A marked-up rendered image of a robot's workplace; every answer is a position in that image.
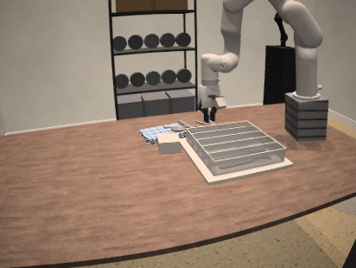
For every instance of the blue and white checkered cloth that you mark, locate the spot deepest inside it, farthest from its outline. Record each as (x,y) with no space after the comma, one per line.
(150,134)

